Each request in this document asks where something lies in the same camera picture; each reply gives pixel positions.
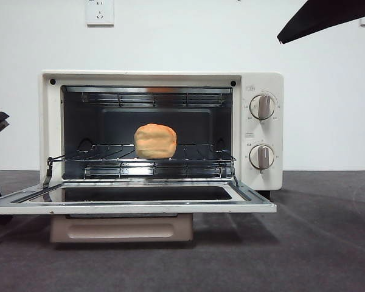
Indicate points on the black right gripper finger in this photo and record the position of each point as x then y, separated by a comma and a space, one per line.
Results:
328, 18

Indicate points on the round orange bread roll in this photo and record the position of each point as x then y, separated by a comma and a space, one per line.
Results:
155, 141

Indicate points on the white Toshiba toaster oven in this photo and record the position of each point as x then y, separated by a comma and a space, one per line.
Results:
263, 82

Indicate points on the oven temperature knob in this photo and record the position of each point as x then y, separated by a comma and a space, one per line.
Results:
263, 106

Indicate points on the oven timer knob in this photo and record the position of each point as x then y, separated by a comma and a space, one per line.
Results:
262, 156

